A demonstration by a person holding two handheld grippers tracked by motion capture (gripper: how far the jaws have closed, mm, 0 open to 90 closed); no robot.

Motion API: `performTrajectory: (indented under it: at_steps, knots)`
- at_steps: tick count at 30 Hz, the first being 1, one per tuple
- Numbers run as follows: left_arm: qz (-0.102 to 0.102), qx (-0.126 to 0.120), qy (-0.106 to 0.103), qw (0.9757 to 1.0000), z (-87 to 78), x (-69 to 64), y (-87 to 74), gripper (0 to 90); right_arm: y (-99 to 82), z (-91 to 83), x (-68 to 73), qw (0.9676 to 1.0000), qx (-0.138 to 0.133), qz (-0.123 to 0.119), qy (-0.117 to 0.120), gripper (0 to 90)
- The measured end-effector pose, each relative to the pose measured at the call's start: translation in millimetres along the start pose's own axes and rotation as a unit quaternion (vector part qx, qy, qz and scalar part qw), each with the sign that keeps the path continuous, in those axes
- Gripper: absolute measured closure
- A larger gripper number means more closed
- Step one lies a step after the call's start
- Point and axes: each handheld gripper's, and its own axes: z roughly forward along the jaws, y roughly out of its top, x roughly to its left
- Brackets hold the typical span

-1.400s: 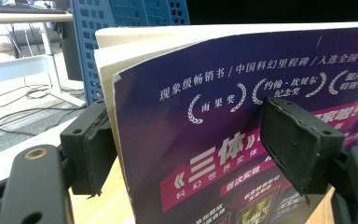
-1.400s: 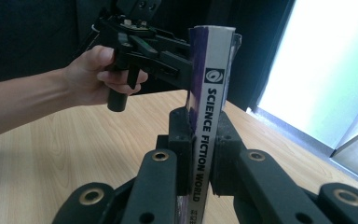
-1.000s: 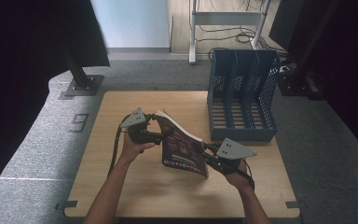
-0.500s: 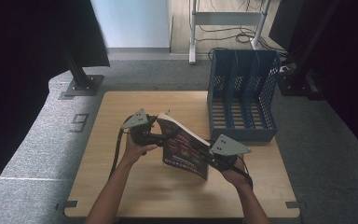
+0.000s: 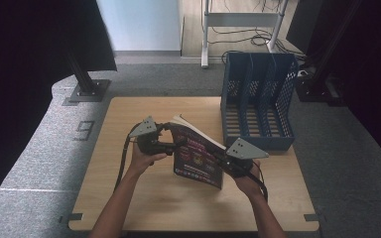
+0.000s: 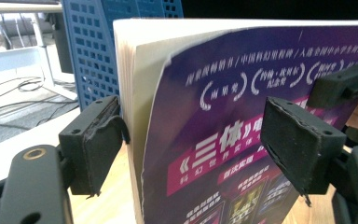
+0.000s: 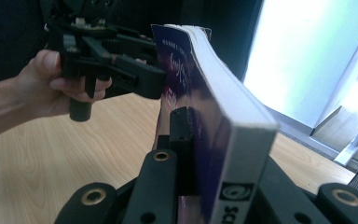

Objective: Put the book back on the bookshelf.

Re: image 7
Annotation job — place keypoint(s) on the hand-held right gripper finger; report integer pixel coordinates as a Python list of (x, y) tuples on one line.
[(183, 137)]

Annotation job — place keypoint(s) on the purple paperback book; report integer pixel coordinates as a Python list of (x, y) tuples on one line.
[(230, 130)]

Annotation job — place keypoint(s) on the bright white board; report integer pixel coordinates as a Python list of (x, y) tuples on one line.
[(301, 56)]

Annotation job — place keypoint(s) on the white stand leg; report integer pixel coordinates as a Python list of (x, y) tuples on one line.
[(354, 143)]

